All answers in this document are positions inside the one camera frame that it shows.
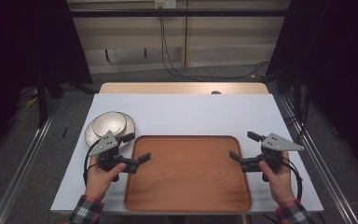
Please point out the white board mat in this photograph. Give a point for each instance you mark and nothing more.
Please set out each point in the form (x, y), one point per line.
(192, 115)

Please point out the small dark round object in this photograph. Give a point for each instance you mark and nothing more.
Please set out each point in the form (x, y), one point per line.
(216, 92)

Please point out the black metal stand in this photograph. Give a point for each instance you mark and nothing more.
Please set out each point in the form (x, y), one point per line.
(42, 102)
(297, 93)

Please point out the aluminium floor rail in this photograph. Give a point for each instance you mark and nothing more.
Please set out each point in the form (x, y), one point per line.
(323, 165)
(21, 168)

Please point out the white wall power outlet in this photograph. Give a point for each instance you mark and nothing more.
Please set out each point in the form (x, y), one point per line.
(165, 3)

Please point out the person's left hand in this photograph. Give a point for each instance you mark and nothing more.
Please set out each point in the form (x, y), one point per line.
(98, 183)

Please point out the person's right hand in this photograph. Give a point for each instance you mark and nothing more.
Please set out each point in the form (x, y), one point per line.
(279, 186)

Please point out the black horizontal metal bar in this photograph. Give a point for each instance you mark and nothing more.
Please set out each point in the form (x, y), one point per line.
(180, 13)

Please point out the black curtain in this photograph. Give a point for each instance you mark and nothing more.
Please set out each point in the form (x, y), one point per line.
(338, 62)
(24, 46)

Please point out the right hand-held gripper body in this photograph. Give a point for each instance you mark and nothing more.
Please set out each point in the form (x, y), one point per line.
(276, 143)

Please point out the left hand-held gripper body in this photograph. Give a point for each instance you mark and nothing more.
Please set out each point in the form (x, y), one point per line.
(107, 144)

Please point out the brown wooden tray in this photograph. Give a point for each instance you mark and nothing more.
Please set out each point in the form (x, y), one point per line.
(186, 174)

